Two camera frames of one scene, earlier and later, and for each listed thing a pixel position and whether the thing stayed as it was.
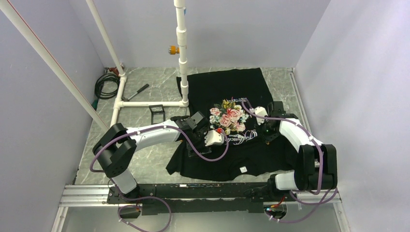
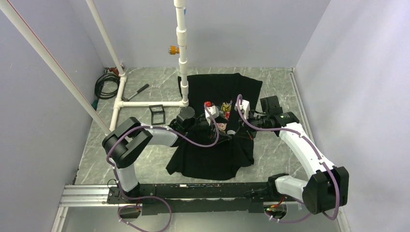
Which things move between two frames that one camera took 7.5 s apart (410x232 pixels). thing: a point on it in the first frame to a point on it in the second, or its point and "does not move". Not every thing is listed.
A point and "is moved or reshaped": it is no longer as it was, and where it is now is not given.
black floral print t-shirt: (230, 98) is moved or reshaped
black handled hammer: (126, 99) does not move
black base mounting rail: (197, 198) does not move
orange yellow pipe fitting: (172, 50) does not move
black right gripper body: (268, 133) to (258, 122)
